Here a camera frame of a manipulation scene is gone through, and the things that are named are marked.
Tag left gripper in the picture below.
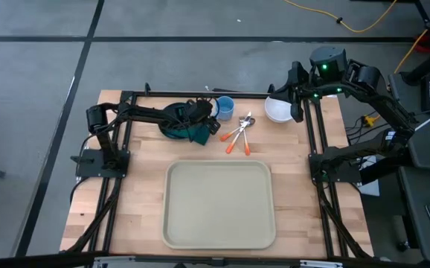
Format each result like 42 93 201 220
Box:
184 97 222 142

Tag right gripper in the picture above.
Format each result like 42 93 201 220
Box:
268 60 312 124

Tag green cloth napkin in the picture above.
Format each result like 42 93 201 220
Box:
173 124 213 147

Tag white bowl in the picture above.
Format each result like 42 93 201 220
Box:
263 95 296 124

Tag orange-handled spoon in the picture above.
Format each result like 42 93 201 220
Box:
219 118 257 143

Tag light blue mug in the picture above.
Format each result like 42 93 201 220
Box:
211 95 235 121

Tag orange-handled knife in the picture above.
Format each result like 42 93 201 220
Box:
225 110 253 155

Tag dark blue plate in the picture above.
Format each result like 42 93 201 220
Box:
158 102 201 141

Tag beige plastic tray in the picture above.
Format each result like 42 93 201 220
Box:
161 159 277 250

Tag yellow power plug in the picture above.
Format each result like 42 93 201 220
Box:
362 114 382 128

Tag red floor object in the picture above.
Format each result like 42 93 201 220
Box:
414 28 430 54

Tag black crossbar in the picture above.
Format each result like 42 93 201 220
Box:
0 251 430 268

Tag black aluminium table frame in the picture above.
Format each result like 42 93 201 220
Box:
60 82 374 261

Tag yellow floor cable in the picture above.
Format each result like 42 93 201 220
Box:
283 0 398 34
393 3 430 74

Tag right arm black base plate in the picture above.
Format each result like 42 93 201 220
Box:
308 146 363 184

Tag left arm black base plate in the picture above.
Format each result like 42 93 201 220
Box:
70 148 131 179

